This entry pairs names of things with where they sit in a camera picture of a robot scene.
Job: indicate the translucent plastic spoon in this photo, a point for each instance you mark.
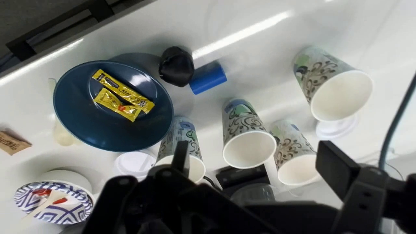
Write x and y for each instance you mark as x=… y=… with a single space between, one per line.
x=63 y=136

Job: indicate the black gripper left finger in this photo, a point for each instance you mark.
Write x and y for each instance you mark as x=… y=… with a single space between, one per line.
x=181 y=158

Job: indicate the dark blue bowl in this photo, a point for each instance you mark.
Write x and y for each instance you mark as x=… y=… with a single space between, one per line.
x=79 y=119

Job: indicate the white red paper sachet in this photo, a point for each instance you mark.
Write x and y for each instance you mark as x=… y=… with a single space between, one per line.
x=47 y=199

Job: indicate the patterned white paper cup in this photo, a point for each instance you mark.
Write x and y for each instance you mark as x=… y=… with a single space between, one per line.
x=290 y=145
x=184 y=134
x=241 y=119
x=319 y=69

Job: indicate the blue white patterned bowl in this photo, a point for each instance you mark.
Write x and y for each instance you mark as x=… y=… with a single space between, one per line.
x=66 y=215

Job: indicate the long yellow sauce packet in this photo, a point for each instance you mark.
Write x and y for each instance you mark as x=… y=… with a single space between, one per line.
x=106 y=78

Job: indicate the short yellow sauce packet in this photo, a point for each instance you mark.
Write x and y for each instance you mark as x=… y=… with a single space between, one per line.
x=114 y=103

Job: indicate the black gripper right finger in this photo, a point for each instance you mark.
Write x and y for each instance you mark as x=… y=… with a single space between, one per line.
x=339 y=169

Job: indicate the small black round object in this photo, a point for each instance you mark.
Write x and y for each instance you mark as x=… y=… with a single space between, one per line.
x=176 y=65

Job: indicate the white plastic cup lid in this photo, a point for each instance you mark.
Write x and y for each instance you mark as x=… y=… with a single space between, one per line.
x=134 y=164

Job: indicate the blue cylinder block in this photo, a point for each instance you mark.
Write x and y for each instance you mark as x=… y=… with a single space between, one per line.
x=209 y=78

